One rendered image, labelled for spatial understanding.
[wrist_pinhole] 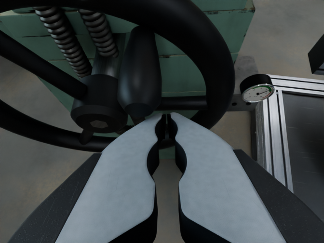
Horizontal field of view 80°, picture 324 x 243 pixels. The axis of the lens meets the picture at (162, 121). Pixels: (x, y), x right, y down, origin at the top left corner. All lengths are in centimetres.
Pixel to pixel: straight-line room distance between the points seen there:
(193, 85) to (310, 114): 71
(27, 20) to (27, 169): 105
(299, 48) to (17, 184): 190
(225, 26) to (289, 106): 74
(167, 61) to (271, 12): 158
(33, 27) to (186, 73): 29
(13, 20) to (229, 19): 30
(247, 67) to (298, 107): 58
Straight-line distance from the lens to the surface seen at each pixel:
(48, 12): 24
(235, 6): 37
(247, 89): 43
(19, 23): 29
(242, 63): 55
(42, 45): 45
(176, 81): 47
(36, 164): 126
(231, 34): 40
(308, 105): 112
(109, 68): 24
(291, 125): 102
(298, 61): 162
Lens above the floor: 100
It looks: 62 degrees down
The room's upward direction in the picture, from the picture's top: 5 degrees counter-clockwise
